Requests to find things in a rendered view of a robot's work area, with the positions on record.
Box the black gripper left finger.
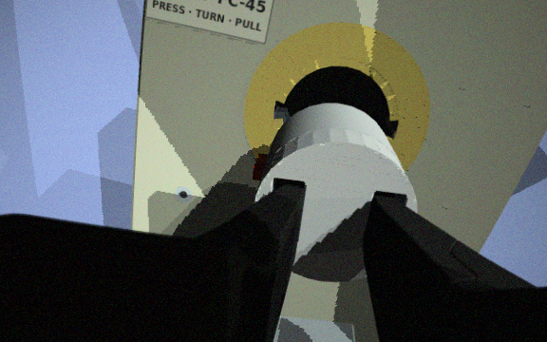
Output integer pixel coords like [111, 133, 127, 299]
[0, 180, 304, 342]

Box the pale grey panel with round opening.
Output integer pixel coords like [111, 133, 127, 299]
[130, 0, 547, 342]

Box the grey cylinder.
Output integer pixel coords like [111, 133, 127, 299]
[253, 103, 418, 282]

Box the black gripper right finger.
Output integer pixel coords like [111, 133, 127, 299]
[363, 191, 547, 342]

